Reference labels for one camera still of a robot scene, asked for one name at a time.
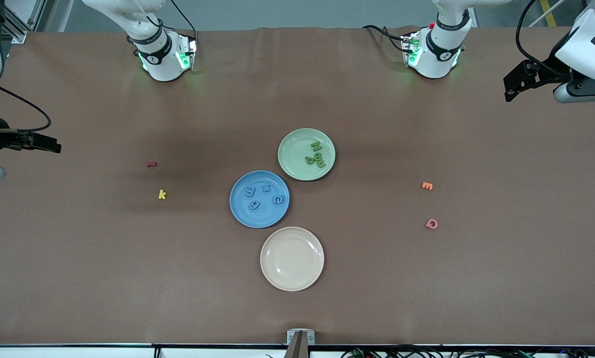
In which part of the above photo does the brown table mat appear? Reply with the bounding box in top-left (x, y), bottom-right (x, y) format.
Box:
top-left (0, 26), bottom-right (595, 346)

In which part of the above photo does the blue plate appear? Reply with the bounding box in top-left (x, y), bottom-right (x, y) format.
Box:
top-left (229, 170), bottom-right (290, 229)

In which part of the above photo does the green plate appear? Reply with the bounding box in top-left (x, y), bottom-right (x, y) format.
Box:
top-left (277, 128), bottom-right (337, 181)

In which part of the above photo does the cream plate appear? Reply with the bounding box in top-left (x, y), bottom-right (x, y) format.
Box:
top-left (260, 226), bottom-right (325, 292)

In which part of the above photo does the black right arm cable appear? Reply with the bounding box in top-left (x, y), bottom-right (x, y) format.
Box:
top-left (0, 84), bottom-right (52, 133)

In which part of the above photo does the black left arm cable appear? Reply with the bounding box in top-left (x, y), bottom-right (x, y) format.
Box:
top-left (515, 0), bottom-right (591, 75)

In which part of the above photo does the aluminium frame profile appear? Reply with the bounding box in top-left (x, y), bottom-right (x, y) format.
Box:
top-left (0, 0), bottom-right (47, 44)

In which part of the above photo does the black arm base cable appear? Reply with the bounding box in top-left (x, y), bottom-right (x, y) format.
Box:
top-left (362, 24), bottom-right (408, 54)
top-left (167, 0), bottom-right (196, 32)

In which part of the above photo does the white table edge rail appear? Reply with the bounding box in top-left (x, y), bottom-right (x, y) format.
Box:
top-left (0, 345), bottom-right (595, 358)

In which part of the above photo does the black cable bundle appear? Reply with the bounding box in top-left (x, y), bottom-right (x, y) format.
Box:
top-left (342, 344), bottom-right (595, 358)

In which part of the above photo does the grey metal camera bracket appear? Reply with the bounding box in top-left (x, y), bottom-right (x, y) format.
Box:
top-left (285, 329), bottom-right (316, 358)

